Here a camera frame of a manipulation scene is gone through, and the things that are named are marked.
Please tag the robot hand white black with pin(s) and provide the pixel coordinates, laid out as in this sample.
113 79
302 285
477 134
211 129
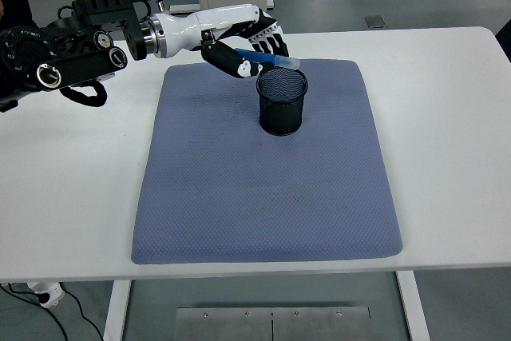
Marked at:
187 29

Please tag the blue marker clear cap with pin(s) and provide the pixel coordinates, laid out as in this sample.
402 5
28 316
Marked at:
281 61

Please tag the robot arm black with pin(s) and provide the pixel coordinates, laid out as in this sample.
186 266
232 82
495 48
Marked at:
80 65

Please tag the black mesh pen holder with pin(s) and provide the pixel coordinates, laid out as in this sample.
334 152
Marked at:
281 115

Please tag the small grey floor plate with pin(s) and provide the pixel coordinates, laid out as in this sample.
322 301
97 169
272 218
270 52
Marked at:
375 22

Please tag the blue-grey textured mat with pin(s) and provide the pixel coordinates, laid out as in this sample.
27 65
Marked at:
271 205

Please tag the white table leg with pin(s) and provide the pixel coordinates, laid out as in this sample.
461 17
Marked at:
116 313
413 309

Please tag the white power strip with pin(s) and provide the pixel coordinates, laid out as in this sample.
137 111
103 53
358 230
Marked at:
50 295

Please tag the grey metal plate with screws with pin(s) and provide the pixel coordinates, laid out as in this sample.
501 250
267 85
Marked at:
239 325

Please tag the dark object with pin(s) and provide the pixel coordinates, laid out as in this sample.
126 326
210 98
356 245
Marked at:
504 39

